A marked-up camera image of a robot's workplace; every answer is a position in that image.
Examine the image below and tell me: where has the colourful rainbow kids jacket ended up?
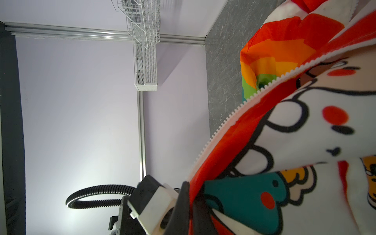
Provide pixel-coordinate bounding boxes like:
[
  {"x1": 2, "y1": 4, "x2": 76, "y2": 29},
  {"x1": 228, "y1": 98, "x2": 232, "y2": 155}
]
[{"x1": 189, "y1": 1, "x2": 376, "y2": 235}]

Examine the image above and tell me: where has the black left arm corrugated cable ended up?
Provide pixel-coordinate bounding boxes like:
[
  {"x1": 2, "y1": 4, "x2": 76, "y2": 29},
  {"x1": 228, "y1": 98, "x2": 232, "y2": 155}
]
[{"x1": 66, "y1": 184, "x2": 136, "y2": 210}]

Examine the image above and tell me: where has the white wire shelf basket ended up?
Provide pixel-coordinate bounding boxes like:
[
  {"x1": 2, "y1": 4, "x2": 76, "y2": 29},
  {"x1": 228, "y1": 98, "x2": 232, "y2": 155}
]
[{"x1": 112, "y1": 0, "x2": 161, "y2": 49}]

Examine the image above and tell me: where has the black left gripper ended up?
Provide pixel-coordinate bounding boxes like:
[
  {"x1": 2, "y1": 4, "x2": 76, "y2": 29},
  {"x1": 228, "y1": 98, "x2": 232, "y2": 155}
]
[{"x1": 108, "y1": 196, "x2": 146, "y2": 235}]

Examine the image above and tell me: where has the white mesh box basket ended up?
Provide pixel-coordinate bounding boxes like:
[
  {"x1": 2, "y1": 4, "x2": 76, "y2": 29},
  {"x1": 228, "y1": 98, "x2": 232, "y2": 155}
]
[{"x1": 133, "y1": 39, "x2": 158, "y2": 92}]

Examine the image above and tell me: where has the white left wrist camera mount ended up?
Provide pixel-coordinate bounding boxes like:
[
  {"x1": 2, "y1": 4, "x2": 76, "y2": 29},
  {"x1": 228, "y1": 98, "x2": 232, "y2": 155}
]
[{"x1": 127, "y1": 175, "x2": 179, "y2": 235}]

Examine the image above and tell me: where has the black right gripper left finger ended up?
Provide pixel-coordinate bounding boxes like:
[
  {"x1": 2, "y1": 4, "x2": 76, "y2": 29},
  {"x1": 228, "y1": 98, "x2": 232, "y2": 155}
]
[{"x1": 164, "y1": 181, "x2": 190, "y2": 235}]

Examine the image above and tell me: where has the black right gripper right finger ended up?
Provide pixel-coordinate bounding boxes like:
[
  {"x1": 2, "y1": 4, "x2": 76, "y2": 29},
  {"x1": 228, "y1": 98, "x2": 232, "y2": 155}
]
[{"x1": 193, "y1": 199, "x2": 218, "y2": 235}]

